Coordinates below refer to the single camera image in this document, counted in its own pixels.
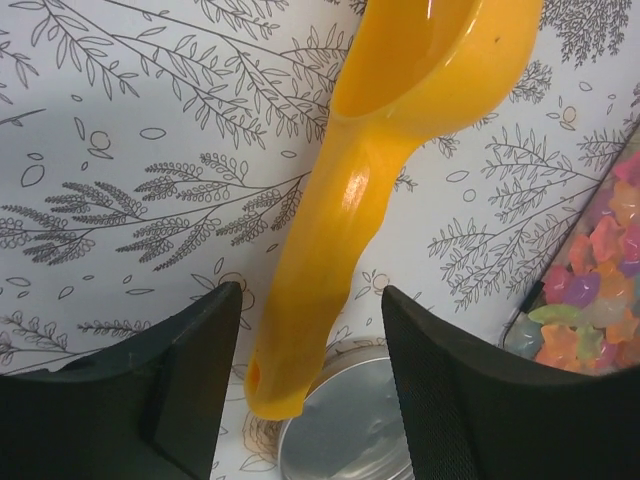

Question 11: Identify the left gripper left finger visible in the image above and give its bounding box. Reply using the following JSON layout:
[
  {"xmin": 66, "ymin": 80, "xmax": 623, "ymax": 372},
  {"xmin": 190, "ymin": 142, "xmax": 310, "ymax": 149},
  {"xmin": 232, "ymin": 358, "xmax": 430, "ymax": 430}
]
[{"xmin": 1, "ymin": 282, "xmax": 242, "ymax": 479}]

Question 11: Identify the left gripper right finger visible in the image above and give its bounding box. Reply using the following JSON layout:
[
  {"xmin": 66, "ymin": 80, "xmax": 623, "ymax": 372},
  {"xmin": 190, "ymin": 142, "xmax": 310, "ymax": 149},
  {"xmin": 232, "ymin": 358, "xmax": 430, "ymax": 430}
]
[{"xmin": 381, "ymin": 286, "xmax": 639, "ymax": 480}]

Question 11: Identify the silver round jar lid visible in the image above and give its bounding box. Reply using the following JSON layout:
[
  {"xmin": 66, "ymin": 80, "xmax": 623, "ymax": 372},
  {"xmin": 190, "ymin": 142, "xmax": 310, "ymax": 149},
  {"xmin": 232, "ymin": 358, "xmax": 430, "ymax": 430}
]
[{"xmin": 278, "ymin": 345, "xmax": 415, "ymax": 480}]

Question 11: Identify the clear compartment candy box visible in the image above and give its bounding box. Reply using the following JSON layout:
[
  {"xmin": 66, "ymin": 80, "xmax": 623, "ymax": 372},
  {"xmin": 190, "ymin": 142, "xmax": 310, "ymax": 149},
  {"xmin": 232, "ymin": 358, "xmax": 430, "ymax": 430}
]
[{"xmin": 500, "ymin": 134, "xmax": 639, "ymax": 375}]

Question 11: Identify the yellow plastic scoop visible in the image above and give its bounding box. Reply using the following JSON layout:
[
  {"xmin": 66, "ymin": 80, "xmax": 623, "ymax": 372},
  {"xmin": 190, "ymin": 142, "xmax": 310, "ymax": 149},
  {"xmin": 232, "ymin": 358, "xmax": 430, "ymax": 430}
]
[{"xmin": 244, "ymin": 0, "xmax": 543, "ymax": 421}]

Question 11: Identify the floral patterned table mat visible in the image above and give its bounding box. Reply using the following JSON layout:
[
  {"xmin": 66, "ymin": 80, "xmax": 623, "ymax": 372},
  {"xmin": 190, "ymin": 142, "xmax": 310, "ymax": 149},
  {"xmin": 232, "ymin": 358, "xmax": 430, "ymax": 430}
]
[{"xmin": 1, "ymin": 1, "xmax": 639, "ymax": 479}]

